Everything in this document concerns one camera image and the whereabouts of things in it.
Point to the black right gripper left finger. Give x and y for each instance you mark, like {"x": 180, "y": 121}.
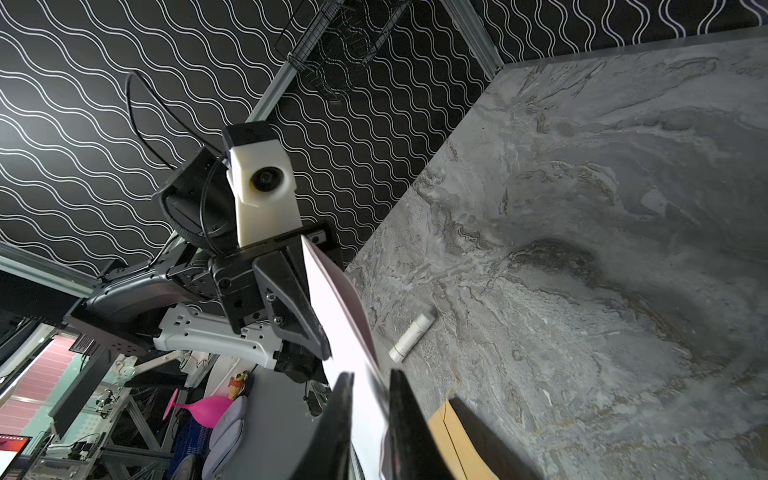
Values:
{"x": 328, "y": 454}

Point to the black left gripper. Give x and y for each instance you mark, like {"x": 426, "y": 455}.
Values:
{"x": 272, "y": 273}

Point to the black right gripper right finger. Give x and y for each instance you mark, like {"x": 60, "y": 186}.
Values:
{"x": 413, "y": 451}

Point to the white paper letter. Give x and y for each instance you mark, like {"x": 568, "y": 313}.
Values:
{"x": 338, "y": 308}

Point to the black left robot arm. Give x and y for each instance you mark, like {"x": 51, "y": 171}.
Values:
{"x": 206, "y": 292}

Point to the brown paper envelope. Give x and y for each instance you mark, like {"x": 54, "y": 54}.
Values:
{"x": 454, "y": 444}

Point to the white glue stick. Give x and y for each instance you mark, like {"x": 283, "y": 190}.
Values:
{"x": 412, "y": 335}

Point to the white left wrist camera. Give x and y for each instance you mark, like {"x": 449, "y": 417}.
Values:
{"x": 262, "y": 181}

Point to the black wire basket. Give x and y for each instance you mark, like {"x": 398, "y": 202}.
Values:
{"x": 331, "y": 44}

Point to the aluminium frame corner post left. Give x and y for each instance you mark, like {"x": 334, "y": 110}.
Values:
{"x": 469, "y": 24}

